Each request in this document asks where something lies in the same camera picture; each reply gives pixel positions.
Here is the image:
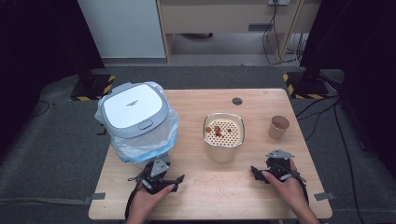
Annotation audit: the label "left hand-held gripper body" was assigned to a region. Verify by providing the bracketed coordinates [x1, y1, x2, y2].
[139, 157, 176, 196]

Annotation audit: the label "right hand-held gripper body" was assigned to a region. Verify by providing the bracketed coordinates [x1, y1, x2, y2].
[264, 148, 296, 183]

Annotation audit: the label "translucent plastic bin bag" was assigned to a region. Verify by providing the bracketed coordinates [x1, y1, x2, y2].
[94, 80, 180, 164]

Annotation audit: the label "brown paper cup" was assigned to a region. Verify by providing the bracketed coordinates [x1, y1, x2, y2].
[267, 115, 290, 141]

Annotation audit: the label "beige container with strainer top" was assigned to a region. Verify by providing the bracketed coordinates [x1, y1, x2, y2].
[203, 112, 246, 164]

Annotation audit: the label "person's right hand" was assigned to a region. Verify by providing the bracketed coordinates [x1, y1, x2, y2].
[261, 158, 310, 217]

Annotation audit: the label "person's left hand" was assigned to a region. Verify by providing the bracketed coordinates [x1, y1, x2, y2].
[126, 183, 177, 219]

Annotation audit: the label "grey tape strip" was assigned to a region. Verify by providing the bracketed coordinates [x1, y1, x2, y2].
[313, 191, 337, 202]

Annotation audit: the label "brown food scraps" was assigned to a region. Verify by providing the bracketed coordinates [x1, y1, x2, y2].
[205, 125, 233, 139]

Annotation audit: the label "black stand with striped base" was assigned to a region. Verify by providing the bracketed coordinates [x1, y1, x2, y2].
[69, 62, 117, 102]
[282, 59, 331, 101]

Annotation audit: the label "white cabinet panel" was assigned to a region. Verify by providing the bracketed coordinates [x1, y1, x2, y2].
[78, 0, 166, 59]

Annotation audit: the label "light wooden desk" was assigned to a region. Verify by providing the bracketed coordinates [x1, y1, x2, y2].
[155, 0, 312, 63]

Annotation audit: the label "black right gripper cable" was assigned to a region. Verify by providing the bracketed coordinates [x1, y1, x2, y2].
[298, 180, 311, 206]

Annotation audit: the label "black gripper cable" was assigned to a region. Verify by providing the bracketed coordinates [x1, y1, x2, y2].
[124, 180, 143, 221]
[298, 180, 311, 206]

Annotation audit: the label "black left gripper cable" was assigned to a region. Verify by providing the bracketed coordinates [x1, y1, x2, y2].
[124, 180, 143, 221]

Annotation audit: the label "long black floor cable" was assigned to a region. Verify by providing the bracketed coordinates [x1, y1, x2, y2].
[333, 99, 366, 224]

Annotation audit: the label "thin black floor cable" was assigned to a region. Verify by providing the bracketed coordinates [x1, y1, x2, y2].
[29, 99, 51, 119]

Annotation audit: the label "black hanging cables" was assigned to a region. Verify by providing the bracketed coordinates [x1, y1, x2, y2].
[262, 0, 307, 67]

